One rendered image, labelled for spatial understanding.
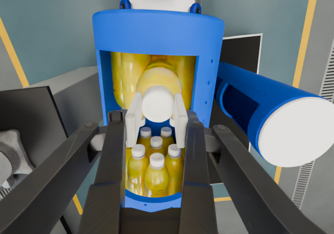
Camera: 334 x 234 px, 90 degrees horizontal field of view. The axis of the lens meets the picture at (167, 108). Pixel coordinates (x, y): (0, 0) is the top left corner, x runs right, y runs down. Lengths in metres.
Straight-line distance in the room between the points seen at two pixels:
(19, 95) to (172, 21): 0.53
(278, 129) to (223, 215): 2.23
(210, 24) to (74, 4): 1.44
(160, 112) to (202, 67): 0.15
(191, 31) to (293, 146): 0.58
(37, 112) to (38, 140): 0.11
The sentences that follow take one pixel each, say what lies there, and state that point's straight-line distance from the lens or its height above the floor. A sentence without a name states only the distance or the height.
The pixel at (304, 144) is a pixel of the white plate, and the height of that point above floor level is 1.04.
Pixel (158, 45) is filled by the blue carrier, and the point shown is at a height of 1.23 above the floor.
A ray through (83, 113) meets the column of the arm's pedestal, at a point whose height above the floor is 0.70.
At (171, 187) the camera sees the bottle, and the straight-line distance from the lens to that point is 0.56.
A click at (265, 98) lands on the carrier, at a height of 0.95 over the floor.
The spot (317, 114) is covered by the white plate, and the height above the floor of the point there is 1.04.
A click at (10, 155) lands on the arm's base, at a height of 1.07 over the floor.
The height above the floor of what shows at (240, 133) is 0.15.
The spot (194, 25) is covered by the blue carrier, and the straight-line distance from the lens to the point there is 0.30.
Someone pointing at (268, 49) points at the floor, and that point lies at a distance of 1.78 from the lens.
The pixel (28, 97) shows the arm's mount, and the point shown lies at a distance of 0.67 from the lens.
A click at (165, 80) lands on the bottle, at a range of 0.22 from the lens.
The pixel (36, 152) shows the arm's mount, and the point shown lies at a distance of 0.77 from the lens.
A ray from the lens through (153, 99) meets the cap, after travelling 0.19.
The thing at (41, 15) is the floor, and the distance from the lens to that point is 1.80.
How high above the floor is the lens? 1.52
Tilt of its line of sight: 67 degrees down
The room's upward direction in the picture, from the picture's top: 176 degrees clockwise
